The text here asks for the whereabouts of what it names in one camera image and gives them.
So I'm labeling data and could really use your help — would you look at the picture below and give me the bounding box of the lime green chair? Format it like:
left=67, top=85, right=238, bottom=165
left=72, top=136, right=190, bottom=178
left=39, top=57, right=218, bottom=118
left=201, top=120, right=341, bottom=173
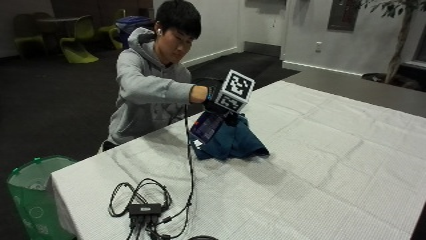
left=59, top=14, right=100, bottom=65

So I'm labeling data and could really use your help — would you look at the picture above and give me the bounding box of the coiled black cable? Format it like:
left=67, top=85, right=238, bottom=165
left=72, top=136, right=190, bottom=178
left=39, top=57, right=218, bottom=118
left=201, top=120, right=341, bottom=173
left=106, top=177, right=173, bottom=218

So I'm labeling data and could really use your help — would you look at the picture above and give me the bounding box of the dark blue printed shirt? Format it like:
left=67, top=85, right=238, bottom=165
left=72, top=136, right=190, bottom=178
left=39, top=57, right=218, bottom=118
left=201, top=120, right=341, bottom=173
left=188, top=110, right=270, bottom=161

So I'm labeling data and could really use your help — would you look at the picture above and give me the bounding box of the indoor tree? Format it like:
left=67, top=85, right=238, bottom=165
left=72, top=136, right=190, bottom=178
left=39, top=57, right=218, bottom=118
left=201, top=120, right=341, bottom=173
left=354, top=0, right=426, bottom=88

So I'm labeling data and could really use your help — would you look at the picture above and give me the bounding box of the dark round table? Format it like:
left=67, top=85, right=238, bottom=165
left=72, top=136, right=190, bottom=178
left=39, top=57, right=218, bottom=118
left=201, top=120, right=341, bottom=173
left=36, top=16, right=81, bottom=54

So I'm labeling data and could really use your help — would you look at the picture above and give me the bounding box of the green bag waste bin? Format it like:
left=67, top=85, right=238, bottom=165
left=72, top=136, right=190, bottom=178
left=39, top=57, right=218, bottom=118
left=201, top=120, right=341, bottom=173
left=5, top=155, right=79, bottom=240

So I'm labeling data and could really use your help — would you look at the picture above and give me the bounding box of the the person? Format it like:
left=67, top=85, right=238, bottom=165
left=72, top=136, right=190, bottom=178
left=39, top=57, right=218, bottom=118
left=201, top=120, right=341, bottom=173
left=97, top=0, right=210, bottom=154

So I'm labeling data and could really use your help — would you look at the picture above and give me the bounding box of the blue recycling bin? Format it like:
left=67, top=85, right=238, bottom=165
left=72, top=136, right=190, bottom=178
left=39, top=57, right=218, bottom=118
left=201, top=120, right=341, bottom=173
left=114, top=15, right=156, bottom=50

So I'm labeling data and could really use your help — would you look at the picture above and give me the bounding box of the black hub box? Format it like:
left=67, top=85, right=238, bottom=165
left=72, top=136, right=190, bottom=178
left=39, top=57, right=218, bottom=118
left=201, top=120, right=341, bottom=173
left=126, top=202, right=164, bottom=218

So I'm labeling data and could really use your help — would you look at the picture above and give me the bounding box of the white marker cube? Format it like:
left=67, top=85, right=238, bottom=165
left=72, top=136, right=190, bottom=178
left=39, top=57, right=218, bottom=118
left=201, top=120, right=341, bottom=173
left=213, top=69, right=257, bottom=114

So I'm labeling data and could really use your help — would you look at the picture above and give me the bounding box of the white tablecloth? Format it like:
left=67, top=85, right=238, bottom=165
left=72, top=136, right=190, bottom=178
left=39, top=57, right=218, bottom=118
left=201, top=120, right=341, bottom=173
left=49, top=80, right=426, bottom=240

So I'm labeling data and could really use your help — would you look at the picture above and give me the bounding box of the dark wall frame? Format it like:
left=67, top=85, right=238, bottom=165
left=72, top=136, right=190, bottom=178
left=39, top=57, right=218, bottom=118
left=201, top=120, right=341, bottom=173
left=326, top=0, right=361, bottom=32

